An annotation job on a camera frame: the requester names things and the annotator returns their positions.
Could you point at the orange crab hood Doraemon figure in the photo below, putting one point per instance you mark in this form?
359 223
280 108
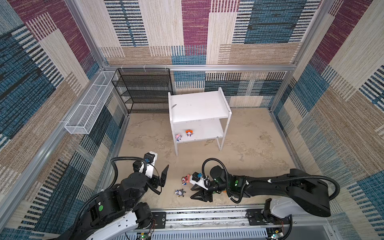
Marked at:
189 133

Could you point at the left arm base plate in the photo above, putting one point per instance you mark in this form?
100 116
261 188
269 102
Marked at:
154 220

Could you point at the pink hood Doraemon figure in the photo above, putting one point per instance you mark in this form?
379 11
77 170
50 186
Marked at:
178 137

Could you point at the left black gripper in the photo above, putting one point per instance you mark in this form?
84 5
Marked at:
156 182

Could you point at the black wire mesh rack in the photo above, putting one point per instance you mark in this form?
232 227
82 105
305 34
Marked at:
144 90

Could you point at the grey hood Doraemon figure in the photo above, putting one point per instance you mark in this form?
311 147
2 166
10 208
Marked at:
180 193

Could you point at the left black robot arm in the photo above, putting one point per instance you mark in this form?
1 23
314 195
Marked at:
118 209

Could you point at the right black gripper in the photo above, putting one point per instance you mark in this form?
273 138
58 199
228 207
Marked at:
203 197

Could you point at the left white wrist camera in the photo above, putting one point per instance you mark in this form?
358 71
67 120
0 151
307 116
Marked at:
150 158

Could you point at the aluminium mounting rail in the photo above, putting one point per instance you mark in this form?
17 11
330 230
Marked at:
230 223

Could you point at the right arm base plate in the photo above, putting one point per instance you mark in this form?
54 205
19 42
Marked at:
256 217

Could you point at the white two-tier shelf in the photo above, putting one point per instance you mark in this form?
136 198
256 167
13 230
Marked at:
208 114

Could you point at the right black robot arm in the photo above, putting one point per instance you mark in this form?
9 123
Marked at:
297 191

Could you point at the white wire mesh basket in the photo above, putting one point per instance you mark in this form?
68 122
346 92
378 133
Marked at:
87 112

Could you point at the red hat Doraemon figure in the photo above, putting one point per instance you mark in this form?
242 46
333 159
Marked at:
186 180

